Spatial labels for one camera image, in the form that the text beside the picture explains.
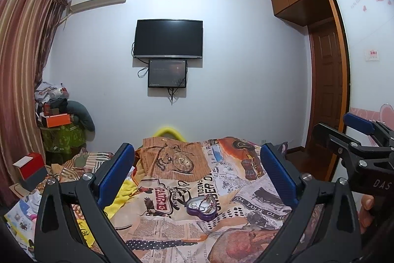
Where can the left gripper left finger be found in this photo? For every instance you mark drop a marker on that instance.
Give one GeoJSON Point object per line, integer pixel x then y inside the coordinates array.
{"type": "Point", "coordinates": [58, 237]}

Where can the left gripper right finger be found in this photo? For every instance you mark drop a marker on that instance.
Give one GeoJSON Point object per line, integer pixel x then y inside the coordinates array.
{"type": "Point", "coordinates": [323, 225]}

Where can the patterned ring jewelry piece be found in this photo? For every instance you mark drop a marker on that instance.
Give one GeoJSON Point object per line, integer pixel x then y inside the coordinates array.
{"type": "Point", "coordinates": [207, 204]}

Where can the purple heart jewelry box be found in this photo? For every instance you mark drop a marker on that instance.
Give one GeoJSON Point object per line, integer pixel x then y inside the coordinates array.
{"type": "Point", "coordinates": [192, 209]}

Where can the person right hand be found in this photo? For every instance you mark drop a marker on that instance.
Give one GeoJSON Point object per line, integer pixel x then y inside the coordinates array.
{"type": "Point", "coordinates": [365, 217]}

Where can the papers and booklets pile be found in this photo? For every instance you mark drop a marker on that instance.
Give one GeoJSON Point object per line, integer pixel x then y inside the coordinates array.
{"type": "Point", "coordinates": [21, 221]}

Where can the red and white box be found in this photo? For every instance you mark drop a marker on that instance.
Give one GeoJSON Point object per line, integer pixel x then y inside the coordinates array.
{"type": "Point", "coordinates": [28, 165]}

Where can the yellow cloth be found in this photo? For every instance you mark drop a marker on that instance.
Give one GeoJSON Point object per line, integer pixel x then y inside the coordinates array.
{"type": "Point", "coordinates": [125, 193]}

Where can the green patterned bag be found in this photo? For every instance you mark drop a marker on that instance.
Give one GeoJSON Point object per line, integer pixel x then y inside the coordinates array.
{"type": "Point", "coordinates": [62, 139]}

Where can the orange box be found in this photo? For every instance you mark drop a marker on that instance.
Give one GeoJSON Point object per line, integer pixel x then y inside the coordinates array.
{"type": "Point", "coordinates": [56, 120]}

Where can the brown wooden door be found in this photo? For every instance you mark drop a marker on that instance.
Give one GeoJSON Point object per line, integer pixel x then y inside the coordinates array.
{"type": "Point", "coordinates": [326, 75]}

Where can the newspaper print bedsheet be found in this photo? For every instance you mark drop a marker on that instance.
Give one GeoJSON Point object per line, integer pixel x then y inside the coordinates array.
{"type": "Point", "coordinates": [169, 201]}

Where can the pile of clothes clutter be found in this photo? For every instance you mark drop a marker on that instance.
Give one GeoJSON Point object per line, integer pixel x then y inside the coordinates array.
{"type": "Point", "coordinates": [56, 97]}

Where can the white sliding wardrobe door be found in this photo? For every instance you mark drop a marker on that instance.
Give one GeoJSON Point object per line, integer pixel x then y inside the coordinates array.
{"type": "Point", "coordinates": [368, 28]}

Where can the striped maroon curtain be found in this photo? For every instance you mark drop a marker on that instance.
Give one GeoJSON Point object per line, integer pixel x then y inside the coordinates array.
{"type": "Point", "coordinates": [27, 31]}

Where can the small black wall monitor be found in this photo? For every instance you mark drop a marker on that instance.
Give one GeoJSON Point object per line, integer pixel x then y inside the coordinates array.
{"type": "Point", "coordinates": [167, 73]}

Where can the black wall television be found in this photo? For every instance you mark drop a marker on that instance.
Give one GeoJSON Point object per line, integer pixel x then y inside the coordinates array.
{"type": "Point", "coordinates": [178, 38]}

